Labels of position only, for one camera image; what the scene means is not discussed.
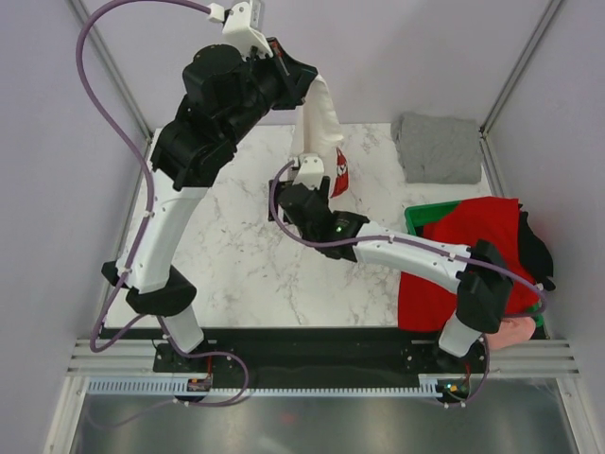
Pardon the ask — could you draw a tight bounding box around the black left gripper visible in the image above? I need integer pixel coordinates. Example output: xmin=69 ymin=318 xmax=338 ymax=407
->
xmin=223 ymin=38 xmax=320 ymax=148

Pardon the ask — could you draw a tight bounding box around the white red printed t shirt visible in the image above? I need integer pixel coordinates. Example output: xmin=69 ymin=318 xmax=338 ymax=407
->
xmin=290 ymin=75 xmax=350 ymax=199

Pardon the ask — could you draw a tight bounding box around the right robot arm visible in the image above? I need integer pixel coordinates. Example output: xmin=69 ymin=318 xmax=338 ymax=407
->
xmin=275 ymin=183 xmax=513 ymax=373

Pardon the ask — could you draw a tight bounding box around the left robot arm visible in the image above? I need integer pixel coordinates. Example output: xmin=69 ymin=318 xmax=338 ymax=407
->
xmin=101 ymin=37 xmax=318 ymax=372

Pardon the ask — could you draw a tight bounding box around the green plastic bin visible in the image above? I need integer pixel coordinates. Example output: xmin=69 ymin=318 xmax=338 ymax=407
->
xmin=398 ymin=197 xmax=537 ymax=333

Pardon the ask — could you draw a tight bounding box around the folded grey t shirt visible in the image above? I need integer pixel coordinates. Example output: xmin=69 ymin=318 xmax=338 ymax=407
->
xmin=390 ymin=112 xmax=482 ymax=184

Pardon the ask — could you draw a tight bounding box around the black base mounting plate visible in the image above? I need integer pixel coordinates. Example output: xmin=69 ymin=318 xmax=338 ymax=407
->
xmin=153 ymin=327 xmax=486 ymax=391

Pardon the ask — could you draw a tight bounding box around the black t shirt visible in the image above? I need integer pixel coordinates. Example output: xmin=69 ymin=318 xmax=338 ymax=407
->
xmin=517 ymin=204 xmax=556 ymax=292

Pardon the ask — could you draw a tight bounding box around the pink t shirt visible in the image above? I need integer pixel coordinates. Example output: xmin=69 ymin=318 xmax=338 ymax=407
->
xmin=487 ymin=317 xmax=536 ymax=351

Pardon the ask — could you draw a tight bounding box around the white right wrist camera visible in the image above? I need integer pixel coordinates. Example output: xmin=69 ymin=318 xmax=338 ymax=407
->
xmin=287 ymin=153 xmax=324 ymax=189

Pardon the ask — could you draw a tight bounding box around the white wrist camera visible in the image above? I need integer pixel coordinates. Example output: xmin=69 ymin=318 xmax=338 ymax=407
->
xmin=287 ymin=153 xmax=324 ymax=189
xmin=208 ymin=0 xmax=272 ymax=59

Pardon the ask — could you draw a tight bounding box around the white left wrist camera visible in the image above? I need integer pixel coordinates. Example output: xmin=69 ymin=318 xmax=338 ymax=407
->
xmin=208 ymin=0 xmax=272 ymax=59

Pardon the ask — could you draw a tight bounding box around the white slotted cable duct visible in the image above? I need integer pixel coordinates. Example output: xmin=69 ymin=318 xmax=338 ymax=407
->
xmin=87 ymin=373 xmax=448 ymax=396

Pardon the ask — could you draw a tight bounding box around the aluminium frame post left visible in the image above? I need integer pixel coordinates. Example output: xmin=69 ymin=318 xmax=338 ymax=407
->
xmin=64 ymin=0 xmax=152 ymax=139

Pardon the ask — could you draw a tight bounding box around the aluminium frame post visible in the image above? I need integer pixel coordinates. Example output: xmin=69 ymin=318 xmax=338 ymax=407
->
xmin=64 ymin=0 xmax=152 ymax=139
xmin=479 ymin=0 xmax=566 ymax=138

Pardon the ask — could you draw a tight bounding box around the aluminium front rail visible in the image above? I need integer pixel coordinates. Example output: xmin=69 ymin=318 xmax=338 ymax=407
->
xmin=66 ymin=340 xmax=579 ymax=379

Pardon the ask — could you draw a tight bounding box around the aluminium frame post right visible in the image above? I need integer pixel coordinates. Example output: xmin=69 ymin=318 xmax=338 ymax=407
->
xmin=479 ymin=0 xmax=566 ymax=138

